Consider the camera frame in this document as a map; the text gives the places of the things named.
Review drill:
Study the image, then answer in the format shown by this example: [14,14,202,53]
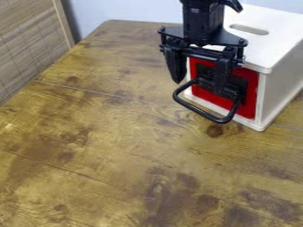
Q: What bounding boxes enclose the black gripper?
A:
[159,26,249,96]

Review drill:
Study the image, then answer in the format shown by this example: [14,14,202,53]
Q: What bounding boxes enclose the red drawer front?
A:
[189,57,259,121]

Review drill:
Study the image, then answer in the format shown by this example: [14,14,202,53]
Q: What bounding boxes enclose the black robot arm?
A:
[159,0,247,93]

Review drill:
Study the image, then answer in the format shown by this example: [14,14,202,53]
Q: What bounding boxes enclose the white wooden drawer box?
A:
[183,2,303,132]

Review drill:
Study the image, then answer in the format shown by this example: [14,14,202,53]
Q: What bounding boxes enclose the woven bamboo blind panel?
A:
[0,0,75,105]

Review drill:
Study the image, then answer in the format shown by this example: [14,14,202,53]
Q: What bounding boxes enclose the black metal drawer handle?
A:
[173,77,246,124]

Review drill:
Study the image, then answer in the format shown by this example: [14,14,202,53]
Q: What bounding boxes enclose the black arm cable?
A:
[218,0,245,13]

